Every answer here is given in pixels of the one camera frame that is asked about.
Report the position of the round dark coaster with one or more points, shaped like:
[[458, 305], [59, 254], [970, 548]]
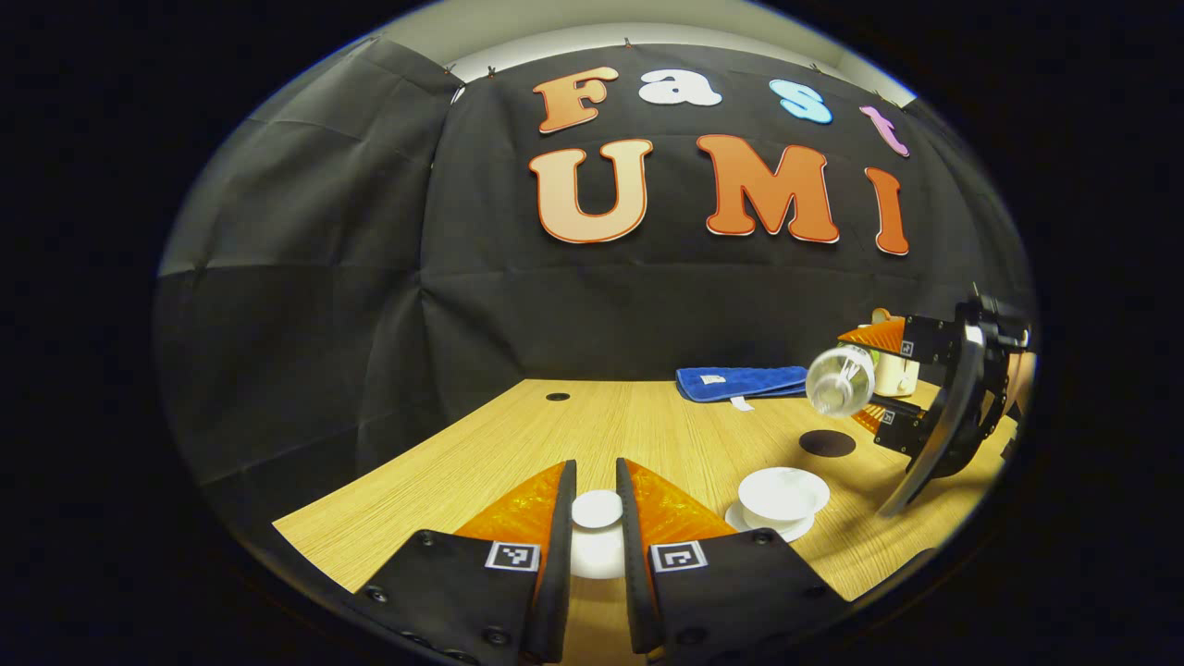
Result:
[[827, 444]]

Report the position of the black backdrop cloth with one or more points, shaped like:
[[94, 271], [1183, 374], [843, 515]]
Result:
[[555, 305]]

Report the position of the blue towel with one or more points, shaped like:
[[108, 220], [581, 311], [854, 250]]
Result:
[[740, 382]]

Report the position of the white toaster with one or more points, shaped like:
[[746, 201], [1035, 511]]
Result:
[[897, 377]]

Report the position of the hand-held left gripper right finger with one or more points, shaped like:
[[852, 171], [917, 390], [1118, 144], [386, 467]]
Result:
[[634, 573]]

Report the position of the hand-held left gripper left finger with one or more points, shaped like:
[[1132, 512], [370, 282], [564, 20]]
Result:
[[560, 555]]

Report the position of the white teacup lid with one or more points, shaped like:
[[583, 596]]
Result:
[[597, 550]]

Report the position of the clear green-label water bottle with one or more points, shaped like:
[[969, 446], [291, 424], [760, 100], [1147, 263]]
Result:
[[840, 381]]

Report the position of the white teacup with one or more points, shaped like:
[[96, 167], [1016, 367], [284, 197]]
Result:
[[783, 495]]

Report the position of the white saucer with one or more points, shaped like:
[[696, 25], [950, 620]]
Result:
[[740, 521]]

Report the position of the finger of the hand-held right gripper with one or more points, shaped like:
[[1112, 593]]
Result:
[[930, 340], [906, 427]]

